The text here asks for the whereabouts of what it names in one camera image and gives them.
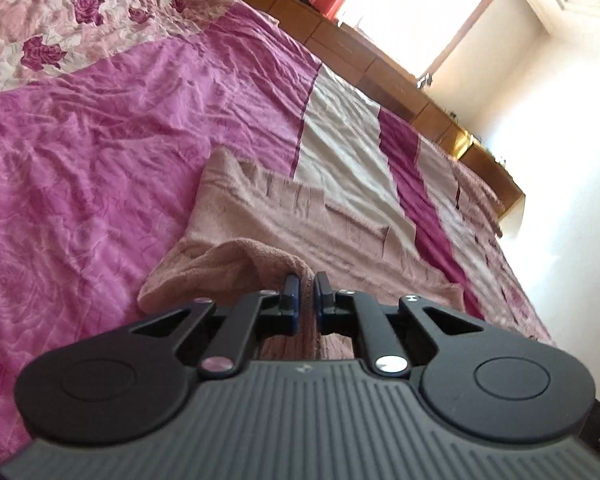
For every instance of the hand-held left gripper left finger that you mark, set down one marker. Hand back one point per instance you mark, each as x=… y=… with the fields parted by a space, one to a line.
x=293 y=302

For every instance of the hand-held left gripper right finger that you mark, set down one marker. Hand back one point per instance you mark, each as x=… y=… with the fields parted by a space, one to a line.
x=321 y=305

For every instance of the pink towel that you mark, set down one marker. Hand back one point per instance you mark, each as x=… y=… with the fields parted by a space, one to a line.
x=290 y=220

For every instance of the pink knitted blanket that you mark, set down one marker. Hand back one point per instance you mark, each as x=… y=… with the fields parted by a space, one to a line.
x=477 y=190

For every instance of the wooden headboard cabinet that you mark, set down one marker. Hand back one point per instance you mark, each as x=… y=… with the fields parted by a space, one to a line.
x=380 y=75

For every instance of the small dark object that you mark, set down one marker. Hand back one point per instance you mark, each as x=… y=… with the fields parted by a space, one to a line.
x=425 y=81

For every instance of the pink and white floral bedspread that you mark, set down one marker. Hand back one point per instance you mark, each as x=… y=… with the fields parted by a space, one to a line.
x=105 y=135

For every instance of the bright window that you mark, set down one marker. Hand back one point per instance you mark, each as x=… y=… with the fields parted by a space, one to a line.
x=420 y=10

